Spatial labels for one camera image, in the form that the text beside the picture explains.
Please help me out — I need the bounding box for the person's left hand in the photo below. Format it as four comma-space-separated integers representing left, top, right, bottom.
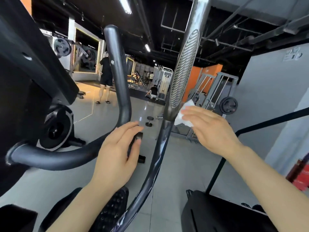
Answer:
92, 121, 145, 191

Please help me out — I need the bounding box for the person's right hand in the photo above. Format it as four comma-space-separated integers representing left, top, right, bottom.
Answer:
180, 106, 242, 160

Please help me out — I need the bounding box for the white wet wipe sheet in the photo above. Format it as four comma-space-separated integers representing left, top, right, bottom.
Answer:
174, 100, 196, 128

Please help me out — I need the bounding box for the black elliptical machine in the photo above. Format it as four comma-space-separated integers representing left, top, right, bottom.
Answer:
0, 0, 213, 232

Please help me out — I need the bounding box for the person's right forearm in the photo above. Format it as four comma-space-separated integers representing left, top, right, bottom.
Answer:
224, 142, 309, 232

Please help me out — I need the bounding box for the person's left forearm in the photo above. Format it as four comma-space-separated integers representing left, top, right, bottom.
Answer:
46, 179, 128, 232

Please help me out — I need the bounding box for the weight bench rack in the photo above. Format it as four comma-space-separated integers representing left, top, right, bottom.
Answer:
186, 71, 239, 140

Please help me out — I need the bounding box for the white gym machine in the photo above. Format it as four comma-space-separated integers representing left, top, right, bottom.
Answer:
154, 66, 173, 101

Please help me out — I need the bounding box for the plate loaded gym machine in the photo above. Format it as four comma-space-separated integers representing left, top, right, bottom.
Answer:
48, 35, 97, 78

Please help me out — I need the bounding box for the glossy black treadmill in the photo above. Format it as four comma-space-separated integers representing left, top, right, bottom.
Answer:
181, 107, 309, 232

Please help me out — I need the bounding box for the red fire extinguisher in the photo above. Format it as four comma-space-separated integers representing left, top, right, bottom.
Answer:
287, 152, 309, 192

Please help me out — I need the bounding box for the long ceiling tube light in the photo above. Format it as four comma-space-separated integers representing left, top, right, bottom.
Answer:
118, 0, 133, 15

